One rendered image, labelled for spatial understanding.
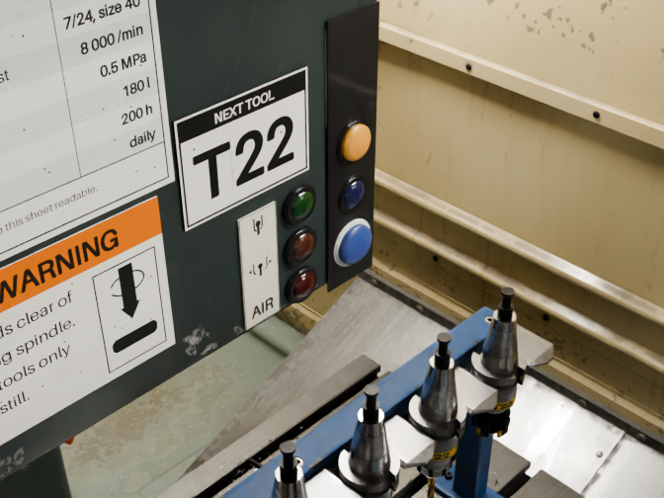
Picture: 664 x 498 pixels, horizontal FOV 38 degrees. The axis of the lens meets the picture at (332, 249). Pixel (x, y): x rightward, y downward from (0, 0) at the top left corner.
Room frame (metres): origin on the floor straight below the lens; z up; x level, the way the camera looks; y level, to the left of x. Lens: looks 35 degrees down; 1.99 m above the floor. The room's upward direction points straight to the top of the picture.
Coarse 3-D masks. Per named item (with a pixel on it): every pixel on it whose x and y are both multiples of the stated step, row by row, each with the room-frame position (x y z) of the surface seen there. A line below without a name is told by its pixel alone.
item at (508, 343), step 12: (492, 324) 0.85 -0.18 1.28; (504, 324) 0.84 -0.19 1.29; (516, 324) 0.85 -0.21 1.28; (492, 336) 0.84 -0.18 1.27; (504, 336) 0.83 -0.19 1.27; (516, 336) 0.84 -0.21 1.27; (492, 348) 0.84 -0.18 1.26; (504, 348) 0.83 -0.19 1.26; (516, 348) 0.84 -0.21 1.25; (480, 360) 0.85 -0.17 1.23; (492, 360) 0.83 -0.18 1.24; (504, 360) 0.83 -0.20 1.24; (516, 360) 0.84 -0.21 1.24; (492, 372) 0.83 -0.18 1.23; (504, 372) 0.83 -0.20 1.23
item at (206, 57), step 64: (192, 0) 0.48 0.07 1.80; (256, 0) 0.51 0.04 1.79; (320, 0) 0.54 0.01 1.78; (192, 64) 0.47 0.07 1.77; (256, 64) 0.50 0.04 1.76; (320, 64) 0.54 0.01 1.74; (320, 128) 0.54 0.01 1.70; (320, 192) 0.54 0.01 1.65; (192, 256) 0.46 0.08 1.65; (320, 256) 0.54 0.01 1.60; (192, 320) 0.46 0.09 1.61; (128, 384) 0.43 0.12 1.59; (0, 448) 0.37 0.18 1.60
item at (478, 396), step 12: (456, 372) 0.84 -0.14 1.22; (468, 372) 0.84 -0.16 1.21; (456, 384) 0.82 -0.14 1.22; (468, 384) 0.82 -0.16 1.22; (480, 384) 0.82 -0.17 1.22; (468, 396) 0.80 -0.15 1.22; (480, 396) 0.80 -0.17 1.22; (492, 396) 0.80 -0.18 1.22; (468, 408) 0.78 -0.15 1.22; (480, 408) 0.78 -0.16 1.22; (492, 408) 0.79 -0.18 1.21
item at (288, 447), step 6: (282, 444) 0.62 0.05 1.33; (288, 444) 0.62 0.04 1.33; (294, 444) 0.62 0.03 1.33; (282, 450) 0.61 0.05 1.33; (288, 450) 0.61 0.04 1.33; (294, 450) 0.62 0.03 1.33; (288, 456) 0.61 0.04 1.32; (282, 462) 0.62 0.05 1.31; (288, 462) 0.61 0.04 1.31; (294, 462) 0.62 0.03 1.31; (282, 468) 0.61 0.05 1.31; (288, 468) 0.61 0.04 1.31; (294, 468) 0.61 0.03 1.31; (282, 474) 0.61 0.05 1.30; (288, 474) 0.61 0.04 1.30; (294, 474) 0.61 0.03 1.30
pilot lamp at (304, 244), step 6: (306, 234) 0.52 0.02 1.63; (300, 240) 0.52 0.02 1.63; (306, 240) 0.52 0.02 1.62; (312, 240) 0.53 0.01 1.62; (294, 246) 0.51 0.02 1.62; (300, 246) 0.52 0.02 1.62; (306, 246) 0.52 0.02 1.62; (312, 246) 0.52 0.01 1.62; (294, 252) 0.51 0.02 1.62; (300, 252) 0.52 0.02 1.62; (306, 252) 0.52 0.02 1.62; (294, 258) 0.51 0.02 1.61; (300, 258) 0.52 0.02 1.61
